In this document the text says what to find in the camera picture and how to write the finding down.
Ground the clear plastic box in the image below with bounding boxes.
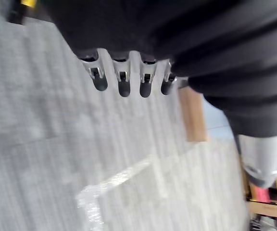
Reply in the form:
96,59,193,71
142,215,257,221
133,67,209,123
75,155,168,231

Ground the yellow metal shelf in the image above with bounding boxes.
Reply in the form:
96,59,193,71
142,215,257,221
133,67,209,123
240,141,277,221

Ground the brown wooden board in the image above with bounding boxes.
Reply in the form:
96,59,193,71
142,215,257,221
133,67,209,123
178,87,208,142

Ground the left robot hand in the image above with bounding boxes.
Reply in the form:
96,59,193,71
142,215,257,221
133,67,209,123
43,0,277,188

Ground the yellow and black post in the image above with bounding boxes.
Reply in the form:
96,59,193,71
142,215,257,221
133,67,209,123
7,0,37,25

